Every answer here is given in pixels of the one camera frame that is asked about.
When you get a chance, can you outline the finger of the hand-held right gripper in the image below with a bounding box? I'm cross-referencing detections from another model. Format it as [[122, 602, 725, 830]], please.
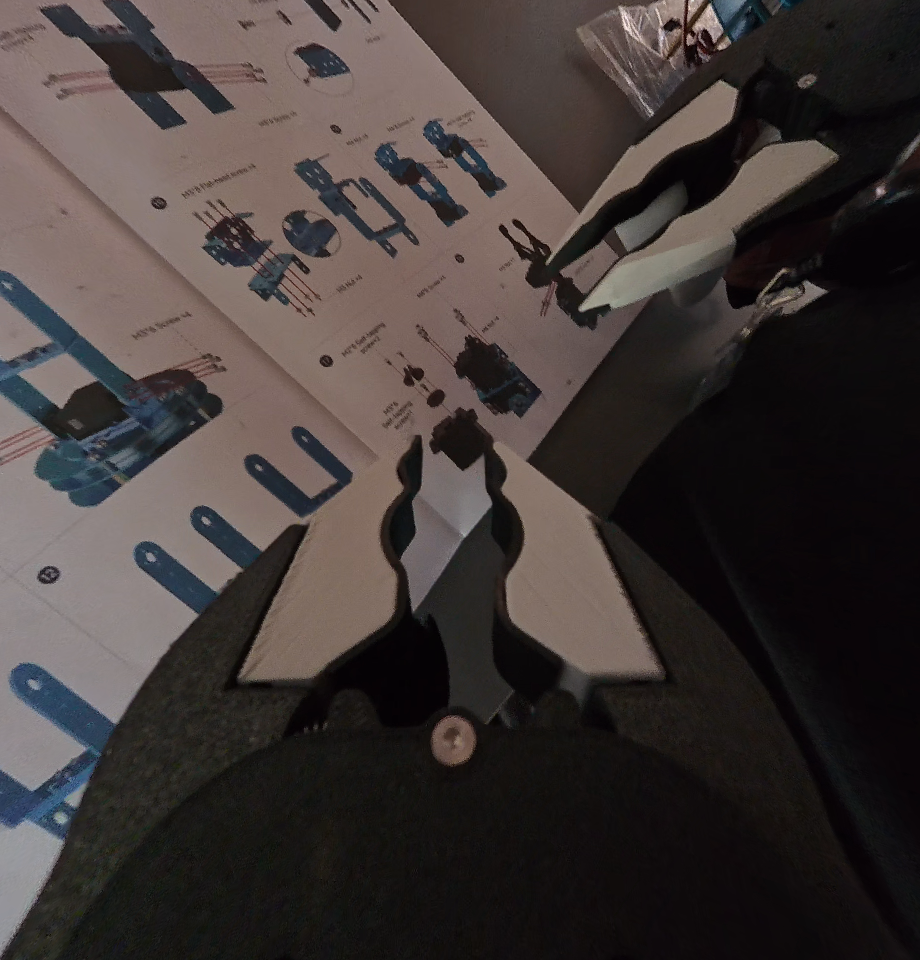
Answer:
[[546, 77, 742, 273], [578, 137, 841, 315]]

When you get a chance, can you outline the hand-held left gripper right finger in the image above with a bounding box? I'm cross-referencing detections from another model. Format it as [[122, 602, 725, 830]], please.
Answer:
[[486, 442, 665, 682]]

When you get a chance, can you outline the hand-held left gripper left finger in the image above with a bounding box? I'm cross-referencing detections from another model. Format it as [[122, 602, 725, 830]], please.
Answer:
[[238, 436, 425, 687]]

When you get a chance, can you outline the white assembly instruction manual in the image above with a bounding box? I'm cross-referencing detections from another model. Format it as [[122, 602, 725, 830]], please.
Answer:
[[0, 0, 642, 960]]

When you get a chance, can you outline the dark grey desk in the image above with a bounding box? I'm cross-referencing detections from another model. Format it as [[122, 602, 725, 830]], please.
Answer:
[[388, 0, 738, 721]]

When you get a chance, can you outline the person's right hand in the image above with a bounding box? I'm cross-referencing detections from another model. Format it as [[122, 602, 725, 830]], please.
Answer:
[[726, 213, 832, 310]]

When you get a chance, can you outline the large clear plastic bag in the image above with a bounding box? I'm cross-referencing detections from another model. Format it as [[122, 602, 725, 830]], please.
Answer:
[[577, 0, 731, 120]]

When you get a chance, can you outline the grey strap with metal clip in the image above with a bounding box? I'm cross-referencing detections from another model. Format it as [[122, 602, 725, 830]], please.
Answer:
[[696, 266, 809, 399]]

